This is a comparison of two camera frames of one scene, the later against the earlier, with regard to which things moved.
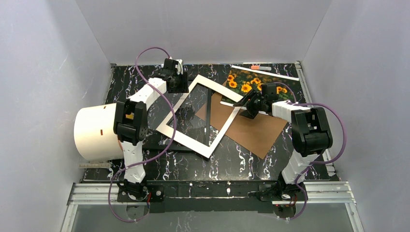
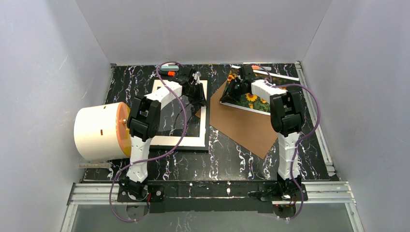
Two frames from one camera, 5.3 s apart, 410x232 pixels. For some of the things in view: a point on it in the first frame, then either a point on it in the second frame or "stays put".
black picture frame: [168, 145] stays put
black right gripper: [252, 104] → [234, 89]
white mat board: [202, 148] → [199, 141]
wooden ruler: [95, 166] stays put
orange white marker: [261, 68] stays put
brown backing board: [257, 134] stays put
